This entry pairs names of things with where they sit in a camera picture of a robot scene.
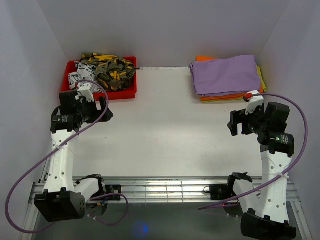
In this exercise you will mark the folded purple trousers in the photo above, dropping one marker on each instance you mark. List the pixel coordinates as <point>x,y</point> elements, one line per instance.
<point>219,77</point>

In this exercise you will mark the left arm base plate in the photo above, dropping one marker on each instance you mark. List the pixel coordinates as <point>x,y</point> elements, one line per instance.
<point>113,189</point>

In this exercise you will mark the aluminium mounting rail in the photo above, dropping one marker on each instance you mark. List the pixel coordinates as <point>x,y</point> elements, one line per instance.
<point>161,190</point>

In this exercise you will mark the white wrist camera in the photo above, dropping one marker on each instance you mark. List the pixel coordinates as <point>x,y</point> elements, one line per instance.
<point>86,91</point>
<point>254,99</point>

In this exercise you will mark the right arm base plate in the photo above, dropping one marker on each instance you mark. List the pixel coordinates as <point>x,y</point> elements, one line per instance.
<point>219,192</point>

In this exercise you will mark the newspaper print trousers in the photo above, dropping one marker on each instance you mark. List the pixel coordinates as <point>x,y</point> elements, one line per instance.
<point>84,72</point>

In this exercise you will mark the folded yellow trousers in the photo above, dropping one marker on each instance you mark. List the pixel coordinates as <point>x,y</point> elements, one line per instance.
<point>263,87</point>

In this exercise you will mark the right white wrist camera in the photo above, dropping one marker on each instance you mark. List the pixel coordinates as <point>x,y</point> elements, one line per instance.
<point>254,99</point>

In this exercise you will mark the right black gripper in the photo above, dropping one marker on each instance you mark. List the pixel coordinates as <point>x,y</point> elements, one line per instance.
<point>239,116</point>

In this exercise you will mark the camouflage trousers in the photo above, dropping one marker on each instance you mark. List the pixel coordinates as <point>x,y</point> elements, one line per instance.
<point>114,73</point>

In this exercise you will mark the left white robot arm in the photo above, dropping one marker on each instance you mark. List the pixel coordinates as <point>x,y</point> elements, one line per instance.
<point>62,199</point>

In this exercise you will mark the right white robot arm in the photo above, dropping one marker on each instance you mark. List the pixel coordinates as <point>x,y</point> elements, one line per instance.
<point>265,217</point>

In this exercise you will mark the folded orange trousers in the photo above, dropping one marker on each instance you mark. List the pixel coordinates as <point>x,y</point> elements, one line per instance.
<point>228,97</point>

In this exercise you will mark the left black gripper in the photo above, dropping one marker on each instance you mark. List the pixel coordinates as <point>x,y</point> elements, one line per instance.
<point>97,113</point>

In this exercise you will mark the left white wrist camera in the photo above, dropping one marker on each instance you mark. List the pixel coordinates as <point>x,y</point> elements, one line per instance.
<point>86,91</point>

